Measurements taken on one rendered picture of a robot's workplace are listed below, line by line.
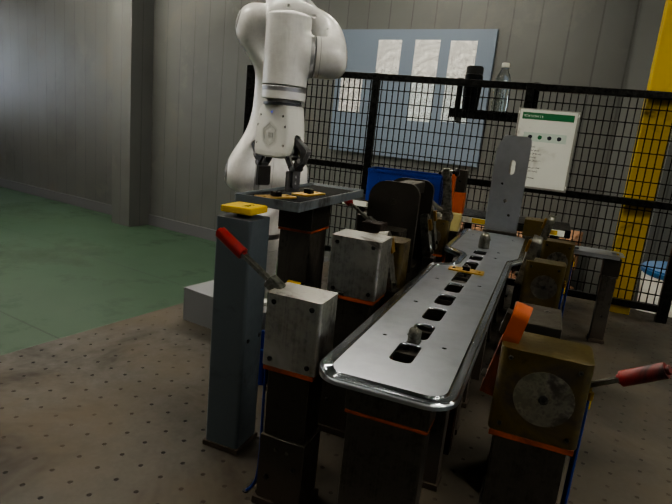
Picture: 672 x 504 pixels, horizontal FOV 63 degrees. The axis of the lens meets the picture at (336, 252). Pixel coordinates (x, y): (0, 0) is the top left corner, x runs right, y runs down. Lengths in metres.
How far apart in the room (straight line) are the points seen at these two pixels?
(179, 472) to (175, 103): 5.47
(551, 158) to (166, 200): 4.84
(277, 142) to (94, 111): 6.37
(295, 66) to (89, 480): 0.80
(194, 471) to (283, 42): 0.78
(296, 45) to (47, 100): 7.21
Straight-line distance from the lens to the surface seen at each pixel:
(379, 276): 1.03
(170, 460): 1.09
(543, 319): 0.98
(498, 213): 2.07
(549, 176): 2.33
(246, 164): 1.51
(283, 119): 1.04
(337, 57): 1.07
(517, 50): 4.44
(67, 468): 1.10
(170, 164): 6.35
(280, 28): 1.06
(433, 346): 0.85
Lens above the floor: 1.31
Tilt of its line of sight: 13 degrees down
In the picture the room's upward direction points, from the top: 6 degrees clockwise
